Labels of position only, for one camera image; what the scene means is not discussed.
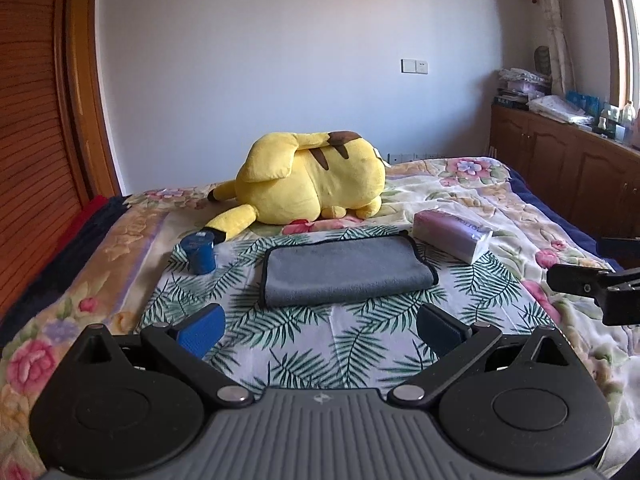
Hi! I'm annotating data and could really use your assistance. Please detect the purple and grey towel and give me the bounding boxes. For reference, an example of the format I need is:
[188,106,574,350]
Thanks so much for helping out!
[259,231,438,309]

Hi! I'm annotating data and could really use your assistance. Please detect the wooden room door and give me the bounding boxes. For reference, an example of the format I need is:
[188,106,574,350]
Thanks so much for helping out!
[53,0,120,203]

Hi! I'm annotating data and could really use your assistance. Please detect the wooden side cabinet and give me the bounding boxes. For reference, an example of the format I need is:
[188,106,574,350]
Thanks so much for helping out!
[489,105,639,237]

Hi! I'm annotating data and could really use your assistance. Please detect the palm leaf print cloth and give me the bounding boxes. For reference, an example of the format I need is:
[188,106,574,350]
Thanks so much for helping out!
[138,226,554,394]

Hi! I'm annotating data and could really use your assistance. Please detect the blue cylindrical container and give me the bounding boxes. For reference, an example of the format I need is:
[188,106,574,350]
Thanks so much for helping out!
[180,231,216,275]

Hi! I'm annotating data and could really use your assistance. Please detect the floral bed blanket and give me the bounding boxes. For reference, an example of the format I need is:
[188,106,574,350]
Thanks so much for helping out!
[1,157,639,479]

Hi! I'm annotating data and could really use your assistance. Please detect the purple tissue pack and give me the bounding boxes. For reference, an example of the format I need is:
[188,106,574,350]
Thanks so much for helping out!
[412,210,492,264]

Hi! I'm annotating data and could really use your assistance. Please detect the bottles on cabinet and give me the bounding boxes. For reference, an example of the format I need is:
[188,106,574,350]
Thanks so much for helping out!
[593,101,639,150]

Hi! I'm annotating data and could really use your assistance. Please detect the blue boxes on cabinet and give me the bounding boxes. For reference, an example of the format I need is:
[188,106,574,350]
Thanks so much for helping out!
[565,90,601,117]

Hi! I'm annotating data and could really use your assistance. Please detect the dark navy red blanket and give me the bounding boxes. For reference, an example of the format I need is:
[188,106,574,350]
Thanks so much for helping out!
[1,195,128,347]

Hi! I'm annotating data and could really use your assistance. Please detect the white folded cloth bundle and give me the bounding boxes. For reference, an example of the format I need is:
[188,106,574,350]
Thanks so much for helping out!
[527,94,593,126]

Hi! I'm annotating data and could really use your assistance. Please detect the yellow Pikachu plush toy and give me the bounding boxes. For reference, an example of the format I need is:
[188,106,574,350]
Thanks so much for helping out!
[204,130,386,244]

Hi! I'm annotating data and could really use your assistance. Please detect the stack of folded linens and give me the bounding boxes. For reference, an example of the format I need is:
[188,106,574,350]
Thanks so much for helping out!
[494,68,551,110]

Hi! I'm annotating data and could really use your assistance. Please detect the wooden slatted wardrobe door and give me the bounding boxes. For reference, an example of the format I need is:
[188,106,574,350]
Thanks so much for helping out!
[1,0,87,311]

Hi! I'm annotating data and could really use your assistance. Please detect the wooden window frame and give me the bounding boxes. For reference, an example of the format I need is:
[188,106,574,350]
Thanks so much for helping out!
[603,0,639,106]

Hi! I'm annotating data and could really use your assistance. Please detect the white wall switch socket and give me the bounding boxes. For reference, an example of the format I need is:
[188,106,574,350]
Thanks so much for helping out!
[400,58,428,75]

